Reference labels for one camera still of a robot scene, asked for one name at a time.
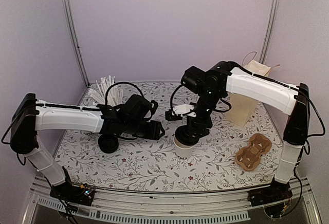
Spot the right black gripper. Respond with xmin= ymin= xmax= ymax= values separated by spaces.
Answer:
xmin=186 ymin=89 xmax=222 ymax=142

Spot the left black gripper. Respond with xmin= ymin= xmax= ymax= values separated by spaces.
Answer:
xmin=124 ymin=120 xmax=165 ymax=141

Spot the black plastic cup lid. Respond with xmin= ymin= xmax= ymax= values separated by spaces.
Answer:
xmin=175 ymin=125 xmax=205 ymax=146

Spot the white paper coffee cup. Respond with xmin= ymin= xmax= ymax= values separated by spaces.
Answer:
xmin=173 ymin=137 xmax=194 ymax=160

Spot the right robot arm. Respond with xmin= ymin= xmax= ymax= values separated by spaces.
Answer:
xmin=166 ymin=61 xmax=315 ymax=201

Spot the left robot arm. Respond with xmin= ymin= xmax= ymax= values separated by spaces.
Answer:
xmin=1 ymin=83 xmax=165 ymax=200

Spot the beige paper takeout bag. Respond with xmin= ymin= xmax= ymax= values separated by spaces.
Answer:
xmin=225 ymin=51 xmax=280 ymax=126

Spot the floral patterned table mat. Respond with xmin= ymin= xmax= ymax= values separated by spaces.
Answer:
xmin=55 ymin=82 xmax=282 ymax=192

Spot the stack of black lids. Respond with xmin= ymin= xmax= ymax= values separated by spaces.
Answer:
xmin=98 ymin=134 xmax=119 ymax=154

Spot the brown cardboard cup carrier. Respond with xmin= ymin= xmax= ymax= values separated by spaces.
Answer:
xmin=235 ymin=133 xmax=272 ymax=172

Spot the bundle of wrapped white straws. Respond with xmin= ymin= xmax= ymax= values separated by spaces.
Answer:
xmin=88 ymin=75 xmax=123 ymax=106

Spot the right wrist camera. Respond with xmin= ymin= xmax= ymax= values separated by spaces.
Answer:
xmin=165 ymin=104 xmax=194 ymax=121

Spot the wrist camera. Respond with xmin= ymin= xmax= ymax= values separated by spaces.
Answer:
xmin=165 ymin=104 xmax=194 ymax=121
xmin=144 ymin=100 xmax=158 ymax=120

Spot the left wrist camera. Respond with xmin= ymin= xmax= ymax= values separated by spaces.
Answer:
xmin=144 ymin=100 xmax=158 ymax=120

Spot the front aluminium rail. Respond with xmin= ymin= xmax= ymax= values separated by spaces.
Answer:
xmin=23 ymin=177 xmax=322 ymax=223

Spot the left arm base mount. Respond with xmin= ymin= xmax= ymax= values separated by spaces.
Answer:
xmin=50 ymin=176 xmax=95 ymax=206

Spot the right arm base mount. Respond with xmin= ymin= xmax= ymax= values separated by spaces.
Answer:
xmin=247 ymin=179 xmax=293 ymax=207

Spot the right metal frame post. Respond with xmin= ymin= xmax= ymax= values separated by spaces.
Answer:
xmin=259 ymin=0 xmax=280 ymax=64

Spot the metal frame post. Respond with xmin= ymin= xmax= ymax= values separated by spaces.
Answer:
xmin=259 ymin=0 xmax=280 ymax=64
xmin=62 ymin=0 xmax=90 ymax=87

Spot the left metal frame post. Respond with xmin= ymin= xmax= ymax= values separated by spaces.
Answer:
xmin=62 ymin=0 xmax=90 ymax=87

